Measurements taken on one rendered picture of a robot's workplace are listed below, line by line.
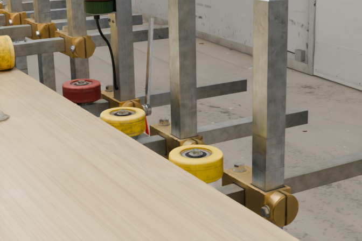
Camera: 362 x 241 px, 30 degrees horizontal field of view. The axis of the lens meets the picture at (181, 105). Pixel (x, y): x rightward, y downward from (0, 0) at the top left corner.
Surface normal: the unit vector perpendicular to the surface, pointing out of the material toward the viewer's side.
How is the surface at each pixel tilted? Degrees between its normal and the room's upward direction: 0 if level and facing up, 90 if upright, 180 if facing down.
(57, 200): 0
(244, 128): 90
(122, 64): 90
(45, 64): 90
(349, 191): 0
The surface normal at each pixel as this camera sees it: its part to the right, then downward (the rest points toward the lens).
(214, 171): 0.59, 0.21
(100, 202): -0.02, -0.96
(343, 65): -0.90, 0.14
